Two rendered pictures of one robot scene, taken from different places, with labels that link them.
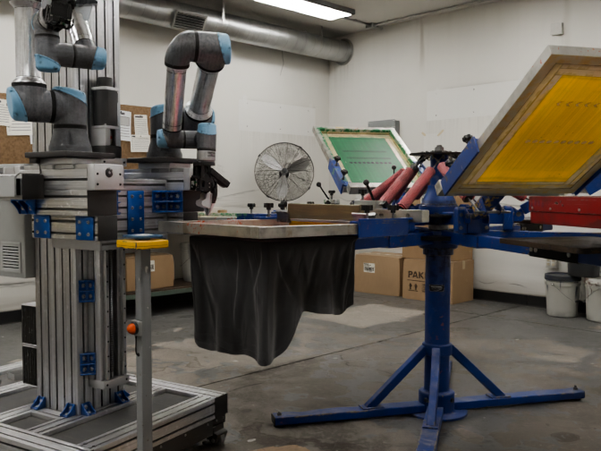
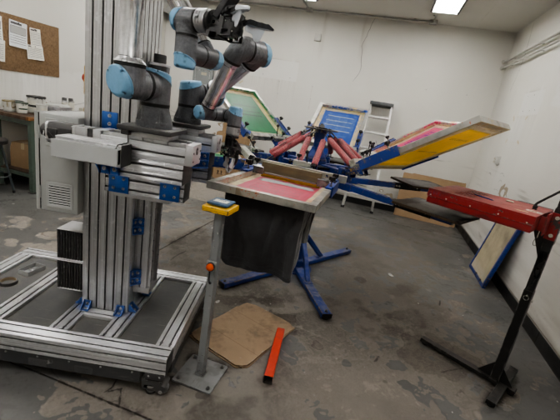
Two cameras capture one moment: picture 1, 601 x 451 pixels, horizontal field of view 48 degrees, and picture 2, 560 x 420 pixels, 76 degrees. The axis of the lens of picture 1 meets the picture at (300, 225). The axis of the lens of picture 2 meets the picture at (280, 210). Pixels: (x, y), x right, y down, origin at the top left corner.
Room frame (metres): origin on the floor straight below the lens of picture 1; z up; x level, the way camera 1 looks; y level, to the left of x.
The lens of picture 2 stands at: (0.80, 1.14, 1.43)
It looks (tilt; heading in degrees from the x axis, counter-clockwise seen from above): 16 degrees down; 329
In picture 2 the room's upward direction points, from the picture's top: 10 degrees clockwise
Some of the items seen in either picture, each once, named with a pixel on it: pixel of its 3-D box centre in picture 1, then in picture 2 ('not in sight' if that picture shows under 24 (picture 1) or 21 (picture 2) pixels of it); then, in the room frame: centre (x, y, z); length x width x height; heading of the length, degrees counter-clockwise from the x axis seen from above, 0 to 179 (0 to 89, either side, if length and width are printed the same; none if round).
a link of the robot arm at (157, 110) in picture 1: (165, 119); (191, 92); (2.86, 0.57, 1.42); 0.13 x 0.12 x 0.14; 110
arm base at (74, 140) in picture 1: (70, 139); (154, 115); (2.44, 0.84, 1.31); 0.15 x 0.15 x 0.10
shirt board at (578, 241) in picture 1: (512, 243); (377, 195); (2.70, -0.86, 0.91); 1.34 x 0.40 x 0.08; 15
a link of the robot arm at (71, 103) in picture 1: (67, 106); (155, 86); (2.43, 0.84, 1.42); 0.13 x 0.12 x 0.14; 123
